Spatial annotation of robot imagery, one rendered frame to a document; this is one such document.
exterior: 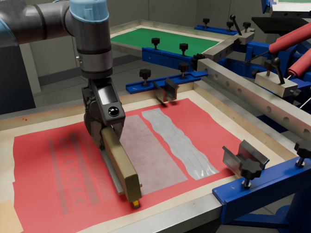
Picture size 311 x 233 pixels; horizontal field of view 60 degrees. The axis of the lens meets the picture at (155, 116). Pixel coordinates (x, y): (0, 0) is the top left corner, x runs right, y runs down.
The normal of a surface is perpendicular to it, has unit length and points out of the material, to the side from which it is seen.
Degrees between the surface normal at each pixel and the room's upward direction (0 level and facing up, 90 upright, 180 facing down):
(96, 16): 86
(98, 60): 88
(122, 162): 5
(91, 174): 0
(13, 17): 68
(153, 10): 90
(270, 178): 0
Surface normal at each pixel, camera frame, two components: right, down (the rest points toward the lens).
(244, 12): -0.78, 0.33
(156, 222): 0.00, -0.85
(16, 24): 0.63, 0.18
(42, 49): 0.62, 0.41
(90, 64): -0.13, 0.51
